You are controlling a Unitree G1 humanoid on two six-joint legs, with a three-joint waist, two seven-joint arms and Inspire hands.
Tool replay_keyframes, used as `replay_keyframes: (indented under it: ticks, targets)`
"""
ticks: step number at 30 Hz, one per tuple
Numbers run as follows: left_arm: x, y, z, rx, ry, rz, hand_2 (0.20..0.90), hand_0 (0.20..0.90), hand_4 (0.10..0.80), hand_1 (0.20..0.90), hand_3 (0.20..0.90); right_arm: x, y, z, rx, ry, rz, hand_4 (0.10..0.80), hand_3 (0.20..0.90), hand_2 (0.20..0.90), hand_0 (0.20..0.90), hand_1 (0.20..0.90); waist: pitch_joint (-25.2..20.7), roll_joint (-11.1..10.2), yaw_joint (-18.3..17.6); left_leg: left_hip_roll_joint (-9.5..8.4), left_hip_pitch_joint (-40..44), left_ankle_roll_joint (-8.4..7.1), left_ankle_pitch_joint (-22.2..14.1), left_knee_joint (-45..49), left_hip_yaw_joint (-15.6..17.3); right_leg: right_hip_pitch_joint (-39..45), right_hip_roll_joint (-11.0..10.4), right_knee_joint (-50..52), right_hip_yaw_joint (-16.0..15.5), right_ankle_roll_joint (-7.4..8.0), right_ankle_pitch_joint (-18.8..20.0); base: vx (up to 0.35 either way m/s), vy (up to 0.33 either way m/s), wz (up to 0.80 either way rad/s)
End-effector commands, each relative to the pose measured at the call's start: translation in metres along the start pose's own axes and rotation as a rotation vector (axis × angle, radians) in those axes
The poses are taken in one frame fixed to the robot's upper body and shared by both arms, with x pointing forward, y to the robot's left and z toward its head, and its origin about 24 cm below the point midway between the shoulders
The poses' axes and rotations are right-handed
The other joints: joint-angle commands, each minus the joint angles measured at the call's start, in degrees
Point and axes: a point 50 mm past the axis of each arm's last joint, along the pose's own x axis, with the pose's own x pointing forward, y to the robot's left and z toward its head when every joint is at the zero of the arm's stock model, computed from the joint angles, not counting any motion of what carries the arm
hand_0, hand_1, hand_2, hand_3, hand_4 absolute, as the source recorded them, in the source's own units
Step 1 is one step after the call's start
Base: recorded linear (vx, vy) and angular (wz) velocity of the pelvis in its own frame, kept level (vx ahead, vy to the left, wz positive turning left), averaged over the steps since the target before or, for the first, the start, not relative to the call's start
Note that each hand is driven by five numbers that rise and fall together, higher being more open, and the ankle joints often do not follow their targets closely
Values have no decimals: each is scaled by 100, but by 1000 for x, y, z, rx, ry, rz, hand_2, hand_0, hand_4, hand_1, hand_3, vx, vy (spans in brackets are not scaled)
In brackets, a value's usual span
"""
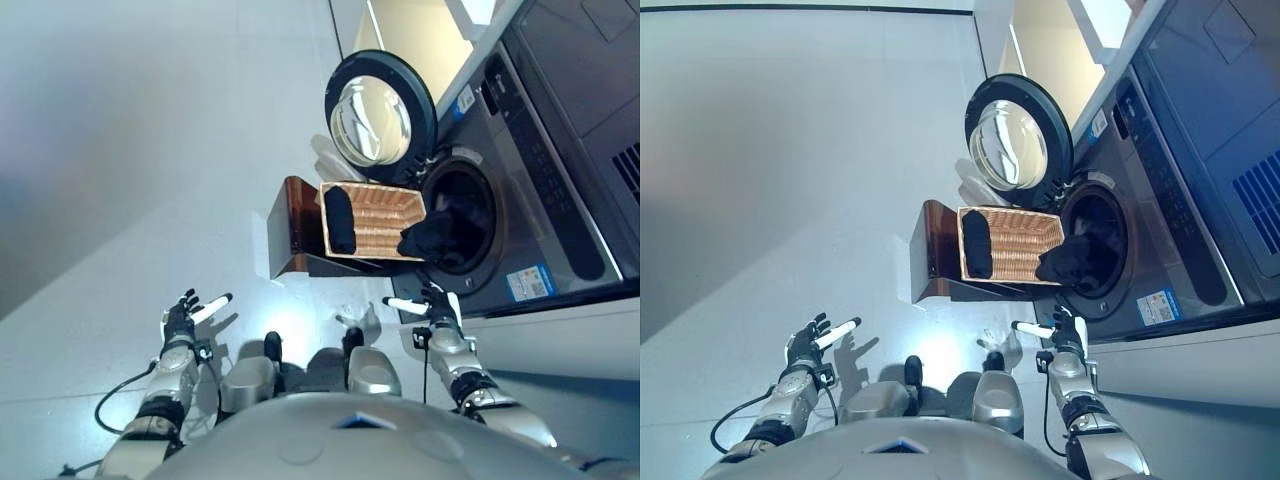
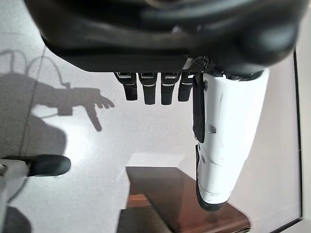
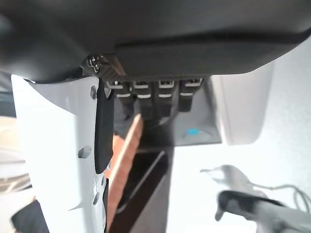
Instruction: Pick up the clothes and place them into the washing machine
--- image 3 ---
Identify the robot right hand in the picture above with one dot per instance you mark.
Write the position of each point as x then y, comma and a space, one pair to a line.
155, 36

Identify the grey front-load washing machine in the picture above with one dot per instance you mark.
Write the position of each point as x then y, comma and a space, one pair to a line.
201, 116

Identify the robot right leg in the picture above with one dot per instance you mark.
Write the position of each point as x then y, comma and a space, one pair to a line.
267, 213

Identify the rolled black garment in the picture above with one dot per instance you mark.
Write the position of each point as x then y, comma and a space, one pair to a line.
29, 218

